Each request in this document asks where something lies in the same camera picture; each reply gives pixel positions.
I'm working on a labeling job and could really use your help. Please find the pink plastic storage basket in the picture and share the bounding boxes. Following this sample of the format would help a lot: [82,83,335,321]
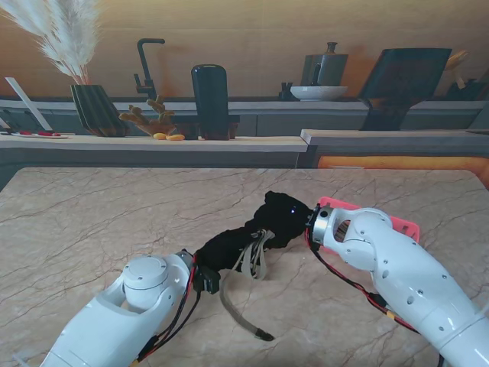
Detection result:
[317,196,420,259]

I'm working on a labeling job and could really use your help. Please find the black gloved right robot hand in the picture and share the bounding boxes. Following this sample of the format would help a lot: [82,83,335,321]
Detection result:
[244,190,314,252]

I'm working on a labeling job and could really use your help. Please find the dark ribbed vase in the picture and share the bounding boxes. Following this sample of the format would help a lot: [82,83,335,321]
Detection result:
[70,83,129,138]

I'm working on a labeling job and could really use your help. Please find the white speckled bowl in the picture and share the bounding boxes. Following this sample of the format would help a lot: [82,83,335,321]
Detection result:
[289,85,349,102]

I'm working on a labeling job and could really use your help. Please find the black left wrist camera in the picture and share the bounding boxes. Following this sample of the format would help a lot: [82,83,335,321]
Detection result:
[194,267,222,295]

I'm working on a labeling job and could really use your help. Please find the wooden kitchen utensils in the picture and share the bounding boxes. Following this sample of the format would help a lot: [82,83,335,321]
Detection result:
[445,49,471,88]

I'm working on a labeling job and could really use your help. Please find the white leaning board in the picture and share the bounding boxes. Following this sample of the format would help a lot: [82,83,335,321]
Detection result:
[4,76,53,132]

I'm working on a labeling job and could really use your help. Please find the left arm red black cables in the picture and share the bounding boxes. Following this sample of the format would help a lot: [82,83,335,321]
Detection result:
[131,255,203,366]

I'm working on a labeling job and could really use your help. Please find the white pampas grass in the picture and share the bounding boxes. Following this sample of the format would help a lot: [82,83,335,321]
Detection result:
[0,0,104,87]

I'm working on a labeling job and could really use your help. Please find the black kitchen faucet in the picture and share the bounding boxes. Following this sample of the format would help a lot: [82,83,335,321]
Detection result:
[133,37,167,101]

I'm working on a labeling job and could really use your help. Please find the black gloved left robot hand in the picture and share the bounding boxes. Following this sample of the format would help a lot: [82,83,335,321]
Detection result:
[194,226,264,273]

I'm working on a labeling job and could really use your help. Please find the dark utensil holder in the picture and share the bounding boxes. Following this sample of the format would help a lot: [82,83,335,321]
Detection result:
[446,78,489,101]

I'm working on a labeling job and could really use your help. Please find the plate with red food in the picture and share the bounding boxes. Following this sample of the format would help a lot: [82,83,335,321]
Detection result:
[10,130,72,139]

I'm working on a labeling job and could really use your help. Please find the grey pot with lid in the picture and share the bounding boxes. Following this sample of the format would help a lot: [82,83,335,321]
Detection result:
[301,41,349,87]

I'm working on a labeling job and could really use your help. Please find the right arm red black cables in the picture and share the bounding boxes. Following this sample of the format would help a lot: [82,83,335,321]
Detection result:
[303,227,419,333]

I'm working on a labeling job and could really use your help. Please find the arm red black cables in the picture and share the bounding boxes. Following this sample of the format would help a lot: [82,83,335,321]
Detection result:
[131,255,203,366]
[303,227,419,333]

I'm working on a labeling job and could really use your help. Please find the grey back counter cabinets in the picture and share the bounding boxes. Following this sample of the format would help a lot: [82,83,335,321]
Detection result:
[0,97,489,137]

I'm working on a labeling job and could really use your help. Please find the tall black cylinder container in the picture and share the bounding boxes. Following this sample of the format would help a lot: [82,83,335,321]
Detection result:
[190,63,232,141]

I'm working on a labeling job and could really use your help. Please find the raised counter orange glow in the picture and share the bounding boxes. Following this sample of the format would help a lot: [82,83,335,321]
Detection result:
[300,128,489,170]

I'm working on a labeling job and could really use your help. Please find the cactus plants in bowl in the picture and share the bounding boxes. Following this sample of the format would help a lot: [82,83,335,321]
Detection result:
[118,95,179,137]

